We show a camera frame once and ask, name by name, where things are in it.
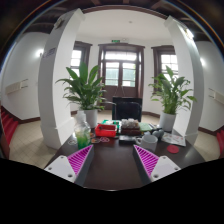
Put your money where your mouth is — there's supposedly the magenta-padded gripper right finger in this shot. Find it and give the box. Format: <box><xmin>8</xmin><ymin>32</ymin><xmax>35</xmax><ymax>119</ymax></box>
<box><xmin>132</xmin><ymin>144</ymin><xmax>182</xmax><ymax>186</ymax></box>

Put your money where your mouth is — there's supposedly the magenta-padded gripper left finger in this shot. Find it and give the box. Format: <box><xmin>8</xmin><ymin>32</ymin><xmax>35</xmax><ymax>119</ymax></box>
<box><xmin>44</xmin><ymin>144</ymin><xmax>96</xmax><ymax>188</ymax></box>

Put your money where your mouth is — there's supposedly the clear bottle with green label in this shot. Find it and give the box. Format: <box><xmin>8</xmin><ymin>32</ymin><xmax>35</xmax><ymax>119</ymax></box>
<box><xmin>73</xmin><ymin>110</ymin><xmax>92</xmax><ymax>151</ymax></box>

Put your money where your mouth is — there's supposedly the flat round red coaster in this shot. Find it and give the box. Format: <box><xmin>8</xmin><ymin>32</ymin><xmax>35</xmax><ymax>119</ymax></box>
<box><xmin>166</xmin><ymin>144</ymin><xmax>180</xmax><ymax>154</ymax></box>

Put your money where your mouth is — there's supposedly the green cloth pad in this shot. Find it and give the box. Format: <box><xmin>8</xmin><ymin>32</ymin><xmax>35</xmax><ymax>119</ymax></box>
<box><xmin>138</xmin><ymin>122</ymin><xmax>153</xmax><ymax>132</ymax></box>

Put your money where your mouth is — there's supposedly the leafy plant in white pot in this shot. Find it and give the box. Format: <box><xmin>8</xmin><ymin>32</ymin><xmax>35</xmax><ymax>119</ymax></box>
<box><xmin>55</xmin><ymin>61</ymin><xmax>108</xmax><ymax>129</ymax></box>
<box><xmin>148</xmin><ymin>65</ymin><xmax>198</xmax><ymax>133</ymax></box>

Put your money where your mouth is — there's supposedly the colourful round sticker sheet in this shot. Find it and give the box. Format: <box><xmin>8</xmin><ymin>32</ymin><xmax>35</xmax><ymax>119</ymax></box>
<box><xmin>89</xmin><ymin>134</ymin><xmax>111</xmax><ymax>145</ymax></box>

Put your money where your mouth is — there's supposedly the dark brown box with packets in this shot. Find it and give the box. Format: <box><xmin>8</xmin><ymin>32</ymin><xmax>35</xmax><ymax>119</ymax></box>
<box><xmin>119</xmin><ymin>118</ymin><xmax>141</xmax><ymax>136</ymax></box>

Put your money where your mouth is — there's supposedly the red plastic box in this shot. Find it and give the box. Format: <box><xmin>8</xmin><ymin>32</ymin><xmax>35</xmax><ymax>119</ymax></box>
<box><xmin>94</xmin><ymin>123</ymin><xmax>118</xmax><ymax>138</ymax></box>

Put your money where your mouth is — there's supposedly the red carpeted staircase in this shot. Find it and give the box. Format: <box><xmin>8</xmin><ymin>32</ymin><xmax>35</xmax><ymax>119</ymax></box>
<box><xmin>215</xmin><ymin>129</ymin><xmax>224</xmax><ymax>158</ymax></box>
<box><xmin>0</xmin><ymin>106</ymin><xmax>19</xmax><ymax>146</ymax></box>

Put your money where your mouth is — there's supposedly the green package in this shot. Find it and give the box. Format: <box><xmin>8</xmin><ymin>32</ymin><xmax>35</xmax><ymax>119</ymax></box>
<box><xmin>101</xmin><ymin>119</ymin><xmax>121</xmax><ymax>129</ymax></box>

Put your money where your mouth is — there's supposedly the dark wooden double door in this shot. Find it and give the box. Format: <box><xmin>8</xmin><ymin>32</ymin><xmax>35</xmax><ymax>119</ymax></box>
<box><xmin>97</xmin><ymin>42</ymin><xmax>146</xmax><ymax>101</ymax></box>

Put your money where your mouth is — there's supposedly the dark framed window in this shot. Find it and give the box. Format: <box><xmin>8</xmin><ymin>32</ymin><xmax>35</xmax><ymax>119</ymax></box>
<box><xmin>151</xmin><ymin>44</ymin><xmax>179</xmax><ymax>88</ymax></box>
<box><xmin>69</xmin><ymin>40</ymin><xmax>93</xmax><ymax>78</ymax></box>

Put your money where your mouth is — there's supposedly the white wall radiator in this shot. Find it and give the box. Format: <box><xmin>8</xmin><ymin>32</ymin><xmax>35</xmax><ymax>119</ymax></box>
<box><xmin>208</xmin><ymin>88</ymin><xmax>224</xmax><ymax>106</ymax></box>
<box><xmin>4</xmin><ymin>78</ymin><xmax>29</xmax><ymax>95</ymax></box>

